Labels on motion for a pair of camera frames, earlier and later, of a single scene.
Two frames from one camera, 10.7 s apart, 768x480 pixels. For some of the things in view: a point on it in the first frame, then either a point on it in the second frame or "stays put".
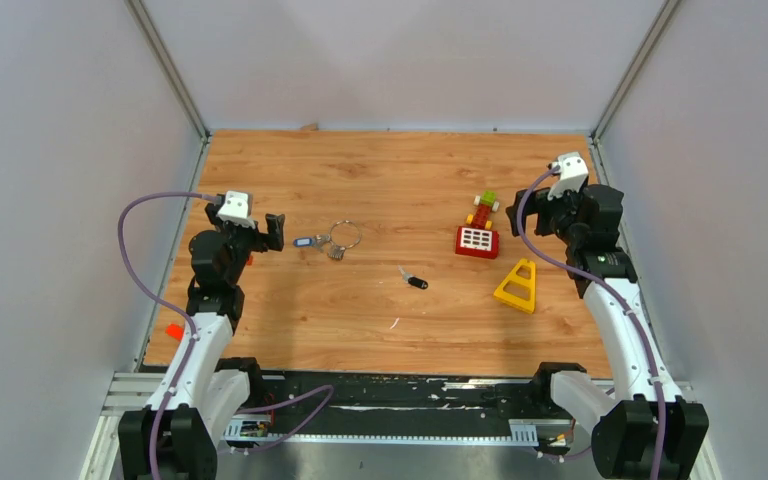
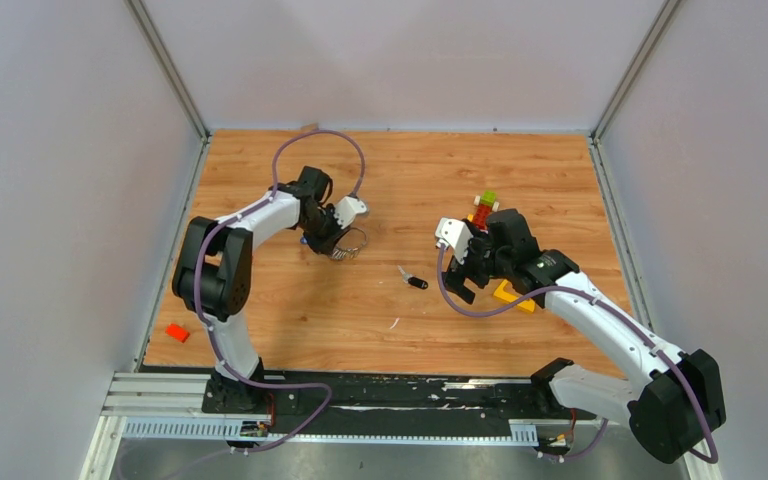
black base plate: x=399 y=400 stays put
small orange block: x=175 y=331 stays put
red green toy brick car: x=485 y=204 stays put
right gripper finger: x=531 y=206 to x=454 y=281
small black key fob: x=412 y=280 stays put
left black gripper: x=259 y=238 to x=325 y=246
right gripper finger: x=546 y=213 to x=481 y=278
